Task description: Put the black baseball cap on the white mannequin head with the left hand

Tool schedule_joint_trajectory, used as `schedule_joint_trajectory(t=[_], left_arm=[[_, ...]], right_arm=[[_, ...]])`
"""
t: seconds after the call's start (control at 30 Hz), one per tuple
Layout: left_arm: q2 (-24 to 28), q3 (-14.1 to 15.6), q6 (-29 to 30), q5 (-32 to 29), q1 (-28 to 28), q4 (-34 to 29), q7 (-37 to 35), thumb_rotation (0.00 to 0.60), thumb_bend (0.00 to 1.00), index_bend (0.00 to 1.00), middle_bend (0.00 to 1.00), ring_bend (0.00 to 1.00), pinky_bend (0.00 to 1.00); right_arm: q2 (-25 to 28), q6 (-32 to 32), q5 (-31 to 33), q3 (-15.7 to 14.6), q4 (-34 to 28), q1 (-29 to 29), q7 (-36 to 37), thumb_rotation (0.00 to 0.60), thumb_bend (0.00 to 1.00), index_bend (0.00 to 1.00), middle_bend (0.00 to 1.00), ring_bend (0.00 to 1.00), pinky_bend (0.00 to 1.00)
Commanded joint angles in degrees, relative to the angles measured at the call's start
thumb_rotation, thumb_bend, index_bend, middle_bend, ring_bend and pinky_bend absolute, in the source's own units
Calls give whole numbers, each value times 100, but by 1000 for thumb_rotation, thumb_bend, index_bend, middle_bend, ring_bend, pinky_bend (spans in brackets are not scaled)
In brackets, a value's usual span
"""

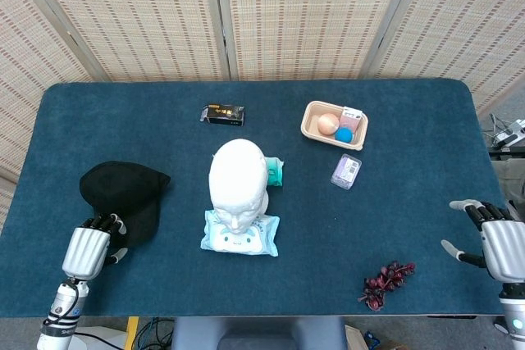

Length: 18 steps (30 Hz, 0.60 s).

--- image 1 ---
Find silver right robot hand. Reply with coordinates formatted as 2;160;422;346
441;198;525;284

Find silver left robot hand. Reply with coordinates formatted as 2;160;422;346
61;213;129;280

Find black baseball cap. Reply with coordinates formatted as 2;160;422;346
79;161;171;248

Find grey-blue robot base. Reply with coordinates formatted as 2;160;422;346
170;316;348;350

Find white foam mannequin head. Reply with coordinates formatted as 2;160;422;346
208;139;271;233

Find white sheet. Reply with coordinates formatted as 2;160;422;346
71;325;128;350

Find yellow strip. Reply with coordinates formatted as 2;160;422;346
125;316;140;350

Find dark blue table mat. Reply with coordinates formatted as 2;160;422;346
0;78;514;318

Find white power strip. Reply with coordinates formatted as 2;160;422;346
491;118;525;148

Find dark red grape bunch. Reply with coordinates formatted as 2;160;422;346
357;260;417;311

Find cardboard box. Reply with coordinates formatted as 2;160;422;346
344;325;395;350

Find clear box of purple pins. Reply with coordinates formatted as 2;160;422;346
330;152;363;192

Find light blue wet wipes pack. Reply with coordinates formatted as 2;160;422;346
199;209;281;257

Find blue ball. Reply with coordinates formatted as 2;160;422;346
334;127;355;145

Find black box with gold print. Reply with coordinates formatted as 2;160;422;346
199;104;246;128

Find pink box with white label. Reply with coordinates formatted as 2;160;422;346
338;106;364;132

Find green tissue pack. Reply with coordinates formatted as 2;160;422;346
264;155;285;189

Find peach coloured ball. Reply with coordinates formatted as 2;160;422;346
317;113;340;136

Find beige plastic container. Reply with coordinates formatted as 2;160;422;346
300;100;369;152

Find woven folding screen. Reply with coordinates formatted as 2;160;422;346
0;0;525;240

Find blue floor cables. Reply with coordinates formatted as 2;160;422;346
137;316;176;350

